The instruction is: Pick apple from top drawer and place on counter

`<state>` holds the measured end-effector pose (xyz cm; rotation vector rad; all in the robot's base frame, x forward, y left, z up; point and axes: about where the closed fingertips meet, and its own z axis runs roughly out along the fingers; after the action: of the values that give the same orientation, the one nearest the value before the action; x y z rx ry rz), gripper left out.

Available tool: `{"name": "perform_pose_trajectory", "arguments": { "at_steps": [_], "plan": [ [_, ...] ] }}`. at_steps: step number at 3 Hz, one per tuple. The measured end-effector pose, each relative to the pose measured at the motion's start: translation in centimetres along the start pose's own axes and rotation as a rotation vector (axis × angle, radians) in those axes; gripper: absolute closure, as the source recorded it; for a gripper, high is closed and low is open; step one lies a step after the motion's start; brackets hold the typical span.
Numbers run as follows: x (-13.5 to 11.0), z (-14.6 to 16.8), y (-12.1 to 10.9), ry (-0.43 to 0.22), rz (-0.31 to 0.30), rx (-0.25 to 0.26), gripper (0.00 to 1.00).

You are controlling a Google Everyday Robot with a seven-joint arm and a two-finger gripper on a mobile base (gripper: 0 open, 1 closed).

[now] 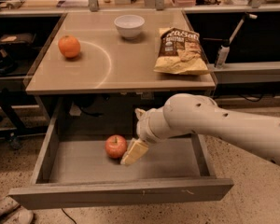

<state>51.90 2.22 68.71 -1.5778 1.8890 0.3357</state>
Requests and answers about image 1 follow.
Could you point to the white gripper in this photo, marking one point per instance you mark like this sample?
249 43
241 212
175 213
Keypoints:
145 127

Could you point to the red apple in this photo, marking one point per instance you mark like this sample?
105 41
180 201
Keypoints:
115 146

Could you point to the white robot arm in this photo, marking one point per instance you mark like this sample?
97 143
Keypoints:
186 113

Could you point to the grey open drawer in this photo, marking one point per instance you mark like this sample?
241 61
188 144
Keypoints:
73 170

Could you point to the grey counter cabinet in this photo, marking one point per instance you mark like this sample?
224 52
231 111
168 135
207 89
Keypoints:
108 63

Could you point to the yellow brown chip bag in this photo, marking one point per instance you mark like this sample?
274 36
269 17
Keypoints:
180 53

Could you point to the white ceramic bowl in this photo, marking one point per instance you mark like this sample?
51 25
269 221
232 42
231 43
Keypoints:
129 26

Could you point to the orange fruit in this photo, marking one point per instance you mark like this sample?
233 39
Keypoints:
69 46

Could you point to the white bottle with rod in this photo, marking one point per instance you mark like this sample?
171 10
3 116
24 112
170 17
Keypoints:
224 50

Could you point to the white shoe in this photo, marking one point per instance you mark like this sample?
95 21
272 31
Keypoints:
10 209

